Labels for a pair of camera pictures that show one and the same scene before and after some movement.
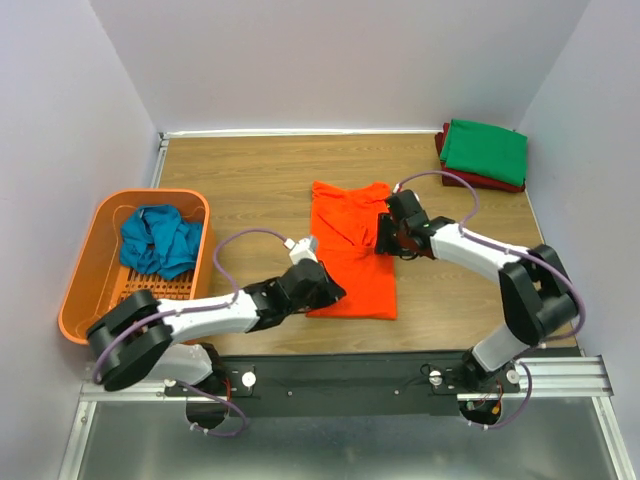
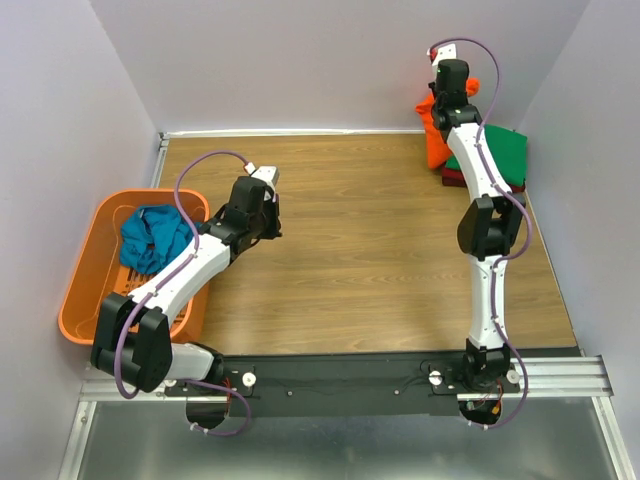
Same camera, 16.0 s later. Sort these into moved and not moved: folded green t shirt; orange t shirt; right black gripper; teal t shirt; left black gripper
Moved: left black gripper; orange t shirt; right black gripper
Not moved: teal t shirt; folded green t shirt
